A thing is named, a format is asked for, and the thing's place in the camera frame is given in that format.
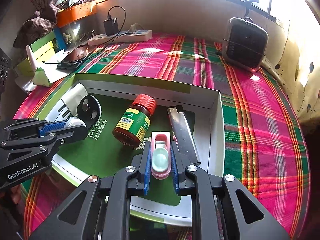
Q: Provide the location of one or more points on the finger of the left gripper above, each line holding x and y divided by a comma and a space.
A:
51, 126
68, 135

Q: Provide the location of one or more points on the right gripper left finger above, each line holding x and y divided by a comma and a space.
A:
139, 171

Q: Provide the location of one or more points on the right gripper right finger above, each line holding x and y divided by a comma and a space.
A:
182, 173

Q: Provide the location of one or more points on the small white jar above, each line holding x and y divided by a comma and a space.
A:
74, 121

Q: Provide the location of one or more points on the white power adapter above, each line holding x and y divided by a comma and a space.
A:
73, 96

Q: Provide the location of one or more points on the pink teal clip case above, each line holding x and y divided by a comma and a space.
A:
160, 155

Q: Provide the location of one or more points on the black round disc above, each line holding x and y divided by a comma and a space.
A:
89, 110

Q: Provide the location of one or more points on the silver black lighter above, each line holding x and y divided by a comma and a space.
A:
183, 135

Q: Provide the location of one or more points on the brown medicine bottle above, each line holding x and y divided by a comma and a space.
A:
134, 123

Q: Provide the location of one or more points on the white tube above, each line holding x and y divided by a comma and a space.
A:
32, 59

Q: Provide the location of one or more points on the green cardboard box tray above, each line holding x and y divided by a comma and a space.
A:
102, 154

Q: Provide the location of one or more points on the black smartphone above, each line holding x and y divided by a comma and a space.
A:
76, 57

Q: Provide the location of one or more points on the yellow box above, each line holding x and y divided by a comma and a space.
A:
44, 53

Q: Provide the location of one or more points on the plaid tablecloth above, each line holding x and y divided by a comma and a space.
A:
264, 144

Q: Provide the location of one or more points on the brown cloth bundle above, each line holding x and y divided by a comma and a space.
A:
37, 26

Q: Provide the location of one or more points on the orange planter box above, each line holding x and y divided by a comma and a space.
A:
75, 13

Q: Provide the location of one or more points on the black charger plug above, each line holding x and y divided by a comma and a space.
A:
111, 26

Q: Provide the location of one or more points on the white power strip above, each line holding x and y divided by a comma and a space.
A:
138, 36

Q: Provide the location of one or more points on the small grey heater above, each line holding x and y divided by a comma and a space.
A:
244, 44

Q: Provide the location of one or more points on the heart pattern curtain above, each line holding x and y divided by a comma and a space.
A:
299, 64

